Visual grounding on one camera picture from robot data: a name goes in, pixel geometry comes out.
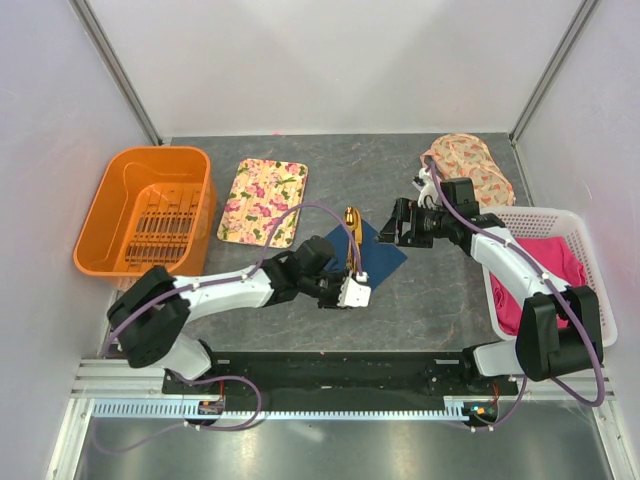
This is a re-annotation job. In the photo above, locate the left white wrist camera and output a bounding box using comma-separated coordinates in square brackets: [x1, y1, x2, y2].
[337, 272, 371, 308]

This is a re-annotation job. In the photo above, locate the pink cloth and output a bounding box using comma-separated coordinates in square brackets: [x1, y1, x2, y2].
[489, 237, 587, 336]

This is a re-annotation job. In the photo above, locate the gold spoon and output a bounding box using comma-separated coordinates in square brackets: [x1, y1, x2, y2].
[344, 206, 357, 271]

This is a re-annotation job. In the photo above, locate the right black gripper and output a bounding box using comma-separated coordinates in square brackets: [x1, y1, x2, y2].
[373, 197, 454, 249]

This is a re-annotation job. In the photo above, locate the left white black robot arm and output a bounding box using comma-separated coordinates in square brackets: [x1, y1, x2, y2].
[107, 236, 355, 393]

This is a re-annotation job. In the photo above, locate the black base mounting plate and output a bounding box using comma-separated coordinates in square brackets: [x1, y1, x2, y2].
[162, 352, 518, 411]

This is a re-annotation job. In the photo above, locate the white slotted cable duct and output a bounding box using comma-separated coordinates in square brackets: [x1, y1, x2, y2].
[92, 398, 497, 421]

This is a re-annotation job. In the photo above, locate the dark blue paper napkin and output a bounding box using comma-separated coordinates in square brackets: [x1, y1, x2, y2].
[325, 221, 407, 290]

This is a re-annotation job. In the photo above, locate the white perforated plastic basket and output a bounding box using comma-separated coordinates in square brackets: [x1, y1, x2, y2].
[481, 206, 618, 348]

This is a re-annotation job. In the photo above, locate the orange plastic basin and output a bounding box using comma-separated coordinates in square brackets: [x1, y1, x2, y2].
[73, 146, 217, 291]

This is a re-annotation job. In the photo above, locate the gold knife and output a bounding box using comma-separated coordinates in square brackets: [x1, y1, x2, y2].
[352, 219, 363, 273]

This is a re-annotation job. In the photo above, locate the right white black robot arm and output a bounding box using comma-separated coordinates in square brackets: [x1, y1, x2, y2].
[377, 178, 604, 394]

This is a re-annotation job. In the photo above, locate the floral rectangular tray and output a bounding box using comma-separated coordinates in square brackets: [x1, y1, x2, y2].
[217, 158, 309, 248]

